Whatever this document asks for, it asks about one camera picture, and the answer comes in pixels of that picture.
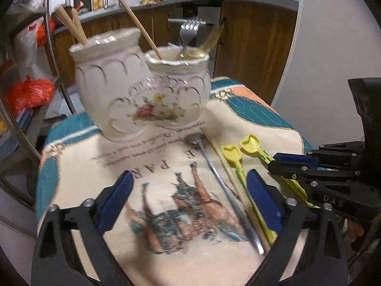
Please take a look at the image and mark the yellow plastic tulip spoon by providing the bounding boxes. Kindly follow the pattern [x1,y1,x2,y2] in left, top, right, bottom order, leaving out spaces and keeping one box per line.
[221,145,277,245]

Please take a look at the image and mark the silver metal spoon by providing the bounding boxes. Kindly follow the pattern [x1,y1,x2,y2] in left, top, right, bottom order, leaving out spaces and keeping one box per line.
[184,132,265,255]

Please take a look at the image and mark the wooden kitchen cabinets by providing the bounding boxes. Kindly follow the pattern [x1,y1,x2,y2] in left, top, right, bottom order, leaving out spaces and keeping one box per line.
[51,0,298,105]

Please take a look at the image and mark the person's right hand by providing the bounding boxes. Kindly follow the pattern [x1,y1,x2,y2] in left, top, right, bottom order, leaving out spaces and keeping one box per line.
[346,220,364,241]

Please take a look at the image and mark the printed beige teal tablecloth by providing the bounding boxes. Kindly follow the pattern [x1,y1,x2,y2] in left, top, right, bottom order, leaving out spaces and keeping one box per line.
[35,77,311,285]

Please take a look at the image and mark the gold spoon in jar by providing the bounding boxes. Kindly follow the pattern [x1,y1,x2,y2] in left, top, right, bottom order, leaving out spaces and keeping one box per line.
[180,24,224,59]

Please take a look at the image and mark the silver metal fork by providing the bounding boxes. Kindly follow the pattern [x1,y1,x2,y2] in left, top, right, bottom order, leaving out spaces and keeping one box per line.
[180,19,200,57]

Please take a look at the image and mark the white double ceramic utensil jar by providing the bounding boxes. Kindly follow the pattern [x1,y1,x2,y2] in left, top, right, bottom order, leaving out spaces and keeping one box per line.
[68,28,211,142]

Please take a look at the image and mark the red plastic bag lower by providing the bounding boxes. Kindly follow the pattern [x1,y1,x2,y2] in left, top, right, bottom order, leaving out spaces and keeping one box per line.
[5,76,55,117]

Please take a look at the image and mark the stainless steel shelf rack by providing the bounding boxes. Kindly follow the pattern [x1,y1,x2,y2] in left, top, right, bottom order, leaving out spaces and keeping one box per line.
[1,0,75,209]

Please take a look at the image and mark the wooden spatula in left jar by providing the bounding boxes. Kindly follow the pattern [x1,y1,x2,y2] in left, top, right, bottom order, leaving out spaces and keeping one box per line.
[72,8,88,45]

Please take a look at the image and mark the clear plastic bag on shelf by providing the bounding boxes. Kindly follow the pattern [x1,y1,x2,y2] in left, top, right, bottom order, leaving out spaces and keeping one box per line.
[12,0,45,14]

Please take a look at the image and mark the built-in oven with handles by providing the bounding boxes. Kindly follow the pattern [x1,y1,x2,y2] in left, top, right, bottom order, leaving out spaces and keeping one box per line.
[166,0,224,77]

